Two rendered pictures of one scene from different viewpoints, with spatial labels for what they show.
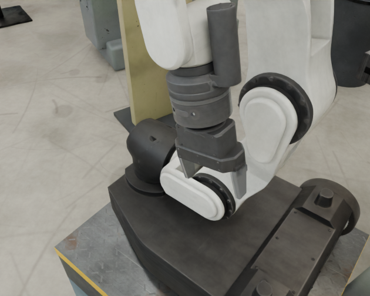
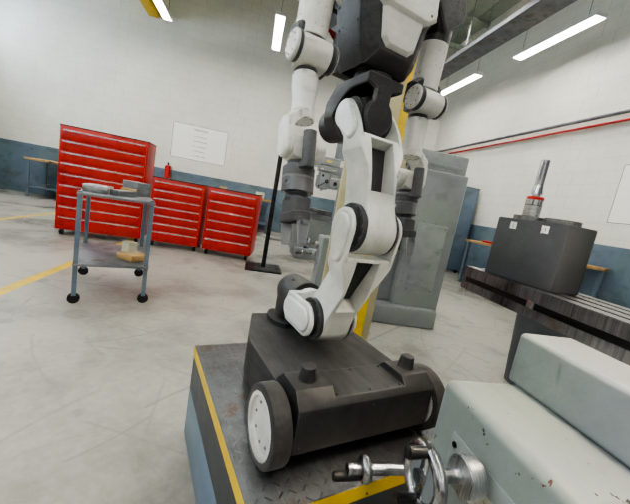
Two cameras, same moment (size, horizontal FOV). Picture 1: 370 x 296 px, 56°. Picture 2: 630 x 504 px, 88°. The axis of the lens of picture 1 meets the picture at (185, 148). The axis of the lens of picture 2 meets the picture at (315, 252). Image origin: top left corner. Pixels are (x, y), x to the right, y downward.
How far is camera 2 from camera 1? 0.65 m
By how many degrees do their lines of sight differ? 38
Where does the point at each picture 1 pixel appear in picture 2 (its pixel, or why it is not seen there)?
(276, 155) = (343, 253)
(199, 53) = (296, 149)
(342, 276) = not seen: hidden behind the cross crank
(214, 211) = (306, 320)
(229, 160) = (297, 210)
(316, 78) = (376, 208)
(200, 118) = (289, 183)
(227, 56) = (306, 150)
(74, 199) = not seen: hidden behind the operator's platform
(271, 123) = (342, 226)
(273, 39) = (355, 183)
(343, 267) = not seen: hidden behind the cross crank
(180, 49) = (286, 141)
